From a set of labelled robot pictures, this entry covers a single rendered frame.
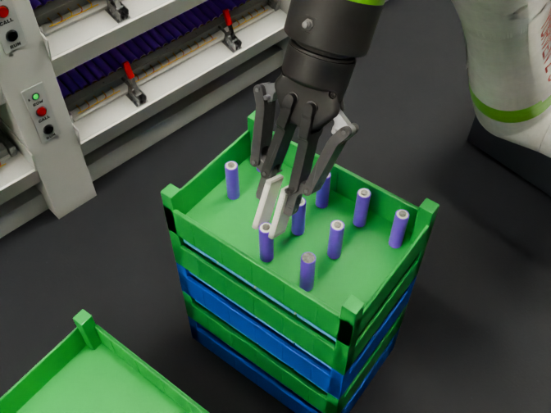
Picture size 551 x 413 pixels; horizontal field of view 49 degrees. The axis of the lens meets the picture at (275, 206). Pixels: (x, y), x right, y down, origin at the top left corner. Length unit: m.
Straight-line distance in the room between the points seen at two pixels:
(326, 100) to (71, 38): 0.62
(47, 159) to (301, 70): 0.71
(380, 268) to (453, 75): 0.93
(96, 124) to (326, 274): 0.66
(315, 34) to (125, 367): 0.56
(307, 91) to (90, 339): 0.49
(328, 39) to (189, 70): 0.79
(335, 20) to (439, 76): 1.06
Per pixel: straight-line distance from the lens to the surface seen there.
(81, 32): 1.18
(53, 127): 1.20
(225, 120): 1.48
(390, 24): 1.82
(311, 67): 0.64
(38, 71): 1.13
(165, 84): 1.35
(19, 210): 1.34
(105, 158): 1.38
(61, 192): 1.31
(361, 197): 0.81
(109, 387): 0.93
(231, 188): 0.86
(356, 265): 0.82
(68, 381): 0.95
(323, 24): 0.62
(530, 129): 0.93
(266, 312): 0.83
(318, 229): 0.85
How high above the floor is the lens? 0.99
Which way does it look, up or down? 50 degrees down
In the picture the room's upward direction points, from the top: straight up
